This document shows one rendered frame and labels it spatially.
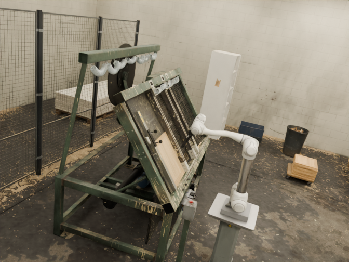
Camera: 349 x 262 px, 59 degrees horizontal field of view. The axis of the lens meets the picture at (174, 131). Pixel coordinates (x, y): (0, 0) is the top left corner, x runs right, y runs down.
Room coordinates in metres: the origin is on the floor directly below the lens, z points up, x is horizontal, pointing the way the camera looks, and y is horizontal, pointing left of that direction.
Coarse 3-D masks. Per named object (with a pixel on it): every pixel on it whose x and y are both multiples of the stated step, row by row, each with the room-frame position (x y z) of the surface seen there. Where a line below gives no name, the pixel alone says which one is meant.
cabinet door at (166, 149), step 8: (160, 136) 3.30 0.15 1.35; (160, 144) 3.21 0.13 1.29; (168, 144) 3.39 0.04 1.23; (160, 152) 3.11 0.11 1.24; (168, 152) 3.28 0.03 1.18; (168, 160) 3.18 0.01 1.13; (176, 160) 3.36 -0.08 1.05; (168, 168) 3.08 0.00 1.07; (176, 168) 3.25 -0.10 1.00; (176, 176) 3.15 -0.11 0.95; (176, 184) 3.05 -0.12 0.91
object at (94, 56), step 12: (120, 48) 3.70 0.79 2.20; (132, 48) 3.95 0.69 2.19; (144, 48) 4.36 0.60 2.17; (156, 48) 4.87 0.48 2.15; (84, 60) 2.98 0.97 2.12; (96, 60) 3.07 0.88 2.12; (84, 72) 2.95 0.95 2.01; (72, 108) 2.97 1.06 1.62; (72, 120) 2.96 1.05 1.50; (60, 168) 2.97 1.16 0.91
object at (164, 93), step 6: (168, 84) 3.98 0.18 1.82; (162, 96) 3.96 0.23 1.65; (168, 96) 3.98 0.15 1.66; (168, 102) 3.94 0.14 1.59; (168, 108) 3.94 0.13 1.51; (174, 108) 3.98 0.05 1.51; (174, 114) 3.92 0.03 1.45; (174, 120) 3.91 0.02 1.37; (180, 126) 3.89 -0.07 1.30; (180, 132) 3.89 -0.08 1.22; (186, 144) 3.88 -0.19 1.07; (192, 150) 3.85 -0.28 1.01; (192, 156) 3.84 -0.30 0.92
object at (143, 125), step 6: (138, 114) 3.05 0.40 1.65; (138, 120) 3.05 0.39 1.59; (144, 126) 3.03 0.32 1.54; (144, 132) 3.03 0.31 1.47; (150, 138) 3.01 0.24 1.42; (150, 144) 3.01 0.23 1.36; (156, 150) 2.99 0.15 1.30; (162, 162) 2.98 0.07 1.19; (162, 168) 2.97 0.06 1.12; (168, 174) 2.96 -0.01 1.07; (168, 180) 2.95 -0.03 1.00; (174, 186) 2.95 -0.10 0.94
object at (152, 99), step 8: (152, 88) 3.52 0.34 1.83; (152, 96) 3.53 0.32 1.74; (152, 104) 3.53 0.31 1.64; (160, 112) 3.50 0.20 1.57; (160, 120) 3.50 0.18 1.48; (168, 128) 3.48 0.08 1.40; (168, 136) 3.47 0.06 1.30; (176, 144) 3.45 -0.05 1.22; (184, 160) 3.46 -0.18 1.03; (184, 168) 3.41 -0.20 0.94
